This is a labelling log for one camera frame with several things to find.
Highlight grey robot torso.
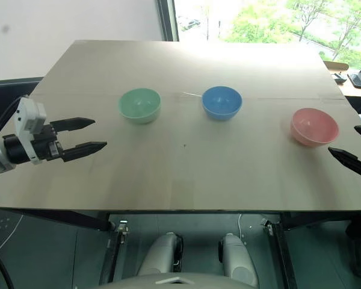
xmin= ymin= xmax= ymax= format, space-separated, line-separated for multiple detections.
xmin=93 ymin=272 xmax=239 ymax=289

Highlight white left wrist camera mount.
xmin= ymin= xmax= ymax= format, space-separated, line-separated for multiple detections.
xmin=12 ymin=96 xmax=48 ymax=165

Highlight silver robot leg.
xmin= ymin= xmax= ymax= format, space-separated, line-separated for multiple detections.
xmin=217 ymin=232 xmax=260 ymax=288
xmin=137 ymin=231 xmax=185 ymax=276

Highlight red plastic bowl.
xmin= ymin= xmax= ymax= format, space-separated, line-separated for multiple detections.
xmin=290 ymin=107 xmax=340 ymax=148

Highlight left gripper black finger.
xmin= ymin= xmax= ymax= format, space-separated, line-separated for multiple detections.
xmin=61 ymin=141 xmax=108 ymax=164
xmin=50 ymin=117 xmax=96 ymax=134

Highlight blue plastic bowl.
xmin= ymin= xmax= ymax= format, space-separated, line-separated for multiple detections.
xmin=201 ymin=85 xmax=243 ymax=122

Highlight black folding table leg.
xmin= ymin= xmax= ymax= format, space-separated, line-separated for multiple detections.
xmin=98 ymin=220 xmax=131 ymax=286
xmin=261 ymin=219 xmax=299 ymax=289

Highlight green plastic bowl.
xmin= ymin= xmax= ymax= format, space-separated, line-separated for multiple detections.
xmin=117 ymin=87 xmax=162 ymax=125

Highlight black floor cable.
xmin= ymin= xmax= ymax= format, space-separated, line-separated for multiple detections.
xmin=0 ymin=240 xmax=16 ymax=289

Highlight silver left robot leg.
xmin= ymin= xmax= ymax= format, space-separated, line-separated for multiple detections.
xmin=137 ymin=231 xmax=185 ymax=276

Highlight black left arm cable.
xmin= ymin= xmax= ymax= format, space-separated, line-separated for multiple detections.
xmin=0 ymin=96 xmax=22 ymax=137

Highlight wooden background desk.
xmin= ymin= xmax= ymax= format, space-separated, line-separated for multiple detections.
xmin=322 ymin=60 xmax=361 ymax=98

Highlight silver right robot leg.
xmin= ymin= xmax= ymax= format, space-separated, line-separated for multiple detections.
xmin=217 ymin=232 xmax=260 ymax=288

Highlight dark window frame post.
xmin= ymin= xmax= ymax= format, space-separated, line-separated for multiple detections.
xmin=155 ymin=0 xmax=181 ymax=42

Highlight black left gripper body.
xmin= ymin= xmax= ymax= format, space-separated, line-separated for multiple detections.
xmin=31 ymin=121 xmax=64 ymax=163

